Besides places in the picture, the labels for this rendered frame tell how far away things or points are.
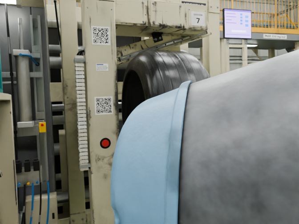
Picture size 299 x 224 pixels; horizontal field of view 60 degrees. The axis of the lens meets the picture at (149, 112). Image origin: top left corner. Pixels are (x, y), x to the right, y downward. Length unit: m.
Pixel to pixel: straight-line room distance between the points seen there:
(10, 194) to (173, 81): 0.65
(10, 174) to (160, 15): 1.11
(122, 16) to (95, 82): 0.48
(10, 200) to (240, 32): 5.03
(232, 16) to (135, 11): 4.03
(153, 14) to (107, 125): 0.71
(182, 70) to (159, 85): 0.13
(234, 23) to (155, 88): 4.48
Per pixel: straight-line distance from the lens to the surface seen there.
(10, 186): 0.82
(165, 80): 1.00
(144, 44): 1.60
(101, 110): 1.10
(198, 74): 1.08
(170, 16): 1.55
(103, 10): 1.16
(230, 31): 5.31
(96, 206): 1.18
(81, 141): 1.11
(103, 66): 1.11
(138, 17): 1.48
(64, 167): 1.90
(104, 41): 1.13
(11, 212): 0.84
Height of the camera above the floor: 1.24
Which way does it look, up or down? 3 degrees down
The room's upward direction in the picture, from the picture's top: 2 degrees counter-clockwise
